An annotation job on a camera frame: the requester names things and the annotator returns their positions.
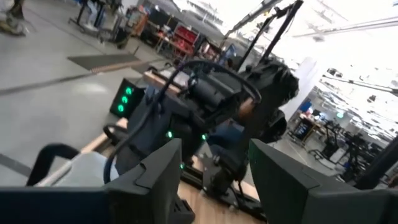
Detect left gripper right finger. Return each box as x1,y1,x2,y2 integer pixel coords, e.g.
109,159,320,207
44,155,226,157
249,139,321,224

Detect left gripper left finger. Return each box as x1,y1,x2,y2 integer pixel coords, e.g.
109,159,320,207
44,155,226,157
104,138,183,224

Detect white plastic bin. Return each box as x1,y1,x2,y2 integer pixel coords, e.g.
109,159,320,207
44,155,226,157
34,151,121,187

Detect black box green lights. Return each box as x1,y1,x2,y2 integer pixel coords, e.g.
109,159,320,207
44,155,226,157
109,77,146,119

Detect dark floor mat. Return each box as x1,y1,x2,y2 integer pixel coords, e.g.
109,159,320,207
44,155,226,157
67,54,141,72

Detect black gantry poles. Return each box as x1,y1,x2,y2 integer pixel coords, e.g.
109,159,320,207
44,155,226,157
223,0,304,72

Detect red storage shelf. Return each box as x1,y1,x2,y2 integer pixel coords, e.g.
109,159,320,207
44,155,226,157
172,24,200,58

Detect person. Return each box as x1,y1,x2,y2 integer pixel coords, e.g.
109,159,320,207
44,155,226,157
0,0,29,37

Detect thick black cable loop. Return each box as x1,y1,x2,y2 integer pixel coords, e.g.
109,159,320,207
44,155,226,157
26,142,81,187

